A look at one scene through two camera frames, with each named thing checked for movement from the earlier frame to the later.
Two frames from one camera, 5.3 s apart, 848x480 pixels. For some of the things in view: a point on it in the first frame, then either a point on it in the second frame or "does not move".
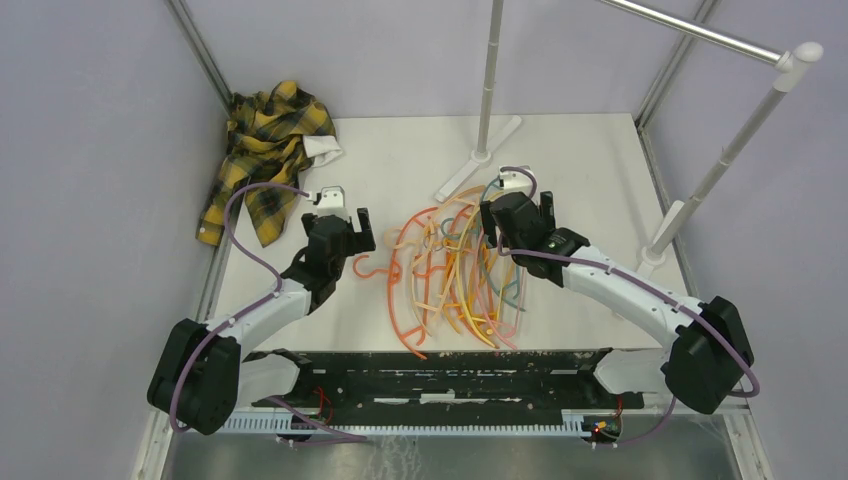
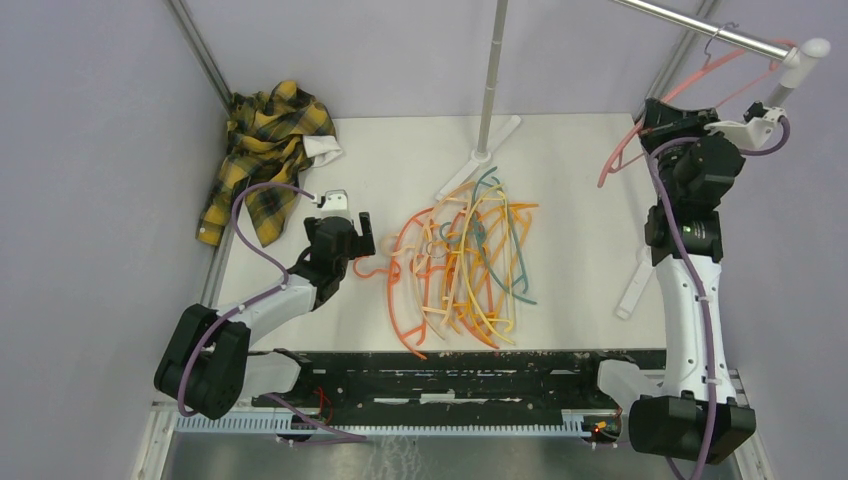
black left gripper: (359, 241) does not move
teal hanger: (510, 283) → (477, 230)
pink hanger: (511, 339) → (785, 45)
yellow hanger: (459, 259) → (508, 253)
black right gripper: (547, 209) → (667, 121)
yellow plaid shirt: (275, 135) does not move
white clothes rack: (793, 61) does not move
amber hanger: (447, 295) → (528, 207)
